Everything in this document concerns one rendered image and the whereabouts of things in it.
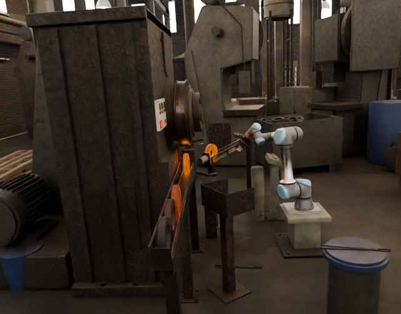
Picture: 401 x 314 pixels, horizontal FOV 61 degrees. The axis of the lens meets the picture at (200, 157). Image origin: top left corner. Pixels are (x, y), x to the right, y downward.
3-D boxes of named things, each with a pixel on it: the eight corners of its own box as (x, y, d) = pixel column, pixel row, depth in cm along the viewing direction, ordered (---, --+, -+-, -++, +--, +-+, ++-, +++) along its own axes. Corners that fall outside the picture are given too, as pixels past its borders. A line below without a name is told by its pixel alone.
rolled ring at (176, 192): (176, 199, 174) (169, 200, 174) (179, 225, 184) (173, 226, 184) (178, 177, 189) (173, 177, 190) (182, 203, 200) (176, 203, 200)
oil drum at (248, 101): (241, 142, 725) (239, 99, 705) (239, 137, 783) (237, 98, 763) (269, 140, 721) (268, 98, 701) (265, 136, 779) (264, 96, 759)
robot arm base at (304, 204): (312, 204, 274) (312, 192, 272) (315, 210, 259) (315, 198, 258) (293, 205, 277) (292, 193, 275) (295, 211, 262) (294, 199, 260)
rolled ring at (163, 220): (169, 209, 157) (162, 209, 157) (163, 230, 139) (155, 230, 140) (173, 243, 163) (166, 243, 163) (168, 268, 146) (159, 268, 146)
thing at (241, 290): (231, 309, 204) (226, 194, 188) (206, 288, 226) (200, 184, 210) (257, 296, 214) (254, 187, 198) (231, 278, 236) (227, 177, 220)
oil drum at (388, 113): (376, 167, 479) (380, 103, 460) (359, 157, 537) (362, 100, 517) (420, 165, 475) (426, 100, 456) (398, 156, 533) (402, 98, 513)
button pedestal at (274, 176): (267, 222, 322) (266, 158, 308) (264, 212, 345) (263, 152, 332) (285, 221, 321) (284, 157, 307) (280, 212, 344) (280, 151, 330)
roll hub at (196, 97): (193, 134, 236) (191, 93, 230) (196, 129, 263) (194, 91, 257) (201, 134, 236) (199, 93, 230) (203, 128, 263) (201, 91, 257)
